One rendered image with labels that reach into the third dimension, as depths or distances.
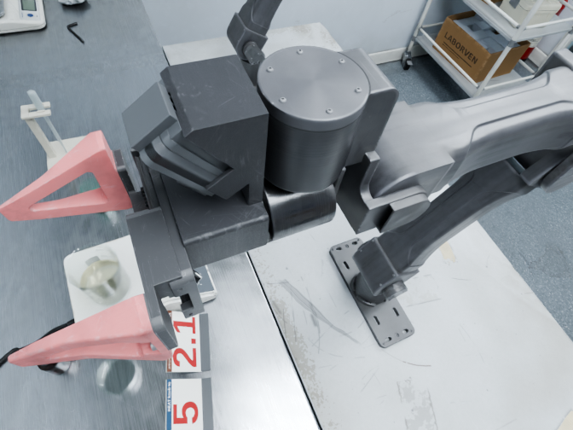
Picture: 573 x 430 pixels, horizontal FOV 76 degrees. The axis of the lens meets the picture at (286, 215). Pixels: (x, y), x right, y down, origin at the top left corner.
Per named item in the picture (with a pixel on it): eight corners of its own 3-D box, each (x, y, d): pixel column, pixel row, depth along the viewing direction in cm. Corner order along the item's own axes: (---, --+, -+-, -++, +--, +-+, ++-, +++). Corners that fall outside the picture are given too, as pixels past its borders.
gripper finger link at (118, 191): (-29, 257, 19) (159, 203, 21) (-31, 153, 22) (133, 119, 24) (36, 300, 24) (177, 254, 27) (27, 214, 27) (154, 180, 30)
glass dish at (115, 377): (147, 368, 56) (143, 365, 54) (122, 403, 53) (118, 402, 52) (117, 350, 57) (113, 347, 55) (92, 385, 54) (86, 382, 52)
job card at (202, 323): (208, 313, 62) (205, 305, 58) (211, 370, 57) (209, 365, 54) (170, 318, 61) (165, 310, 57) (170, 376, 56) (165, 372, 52)
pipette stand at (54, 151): (89, 137, 79) (64, 89, 68) (92, 165, 75) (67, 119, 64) (47, 145, 76) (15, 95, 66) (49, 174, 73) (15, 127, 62)
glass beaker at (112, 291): (78, 305, 52) (53, 282, 45) (99, 264, 55) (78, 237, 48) (127, 315, 52) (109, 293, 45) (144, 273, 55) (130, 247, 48)
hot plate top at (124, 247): (144, 232, 60) (142, 229, 59) (164, 298, 54) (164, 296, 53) (64, 258, 56) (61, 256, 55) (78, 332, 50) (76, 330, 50)
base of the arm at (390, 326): (398, 339, 55) (435, 321, 57) (336, 229, 64) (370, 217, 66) (380, 350, 61) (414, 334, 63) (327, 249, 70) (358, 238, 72)
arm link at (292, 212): (259, 209, 21) (362, 177, 23) (226, 138, 23) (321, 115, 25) (256, 260, 27) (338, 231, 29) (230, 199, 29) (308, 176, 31)
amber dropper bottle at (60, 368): (73, 354, 56) (54, 344, 50) (67, 375, 55) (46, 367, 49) (53, 354, 56) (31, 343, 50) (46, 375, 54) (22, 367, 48)
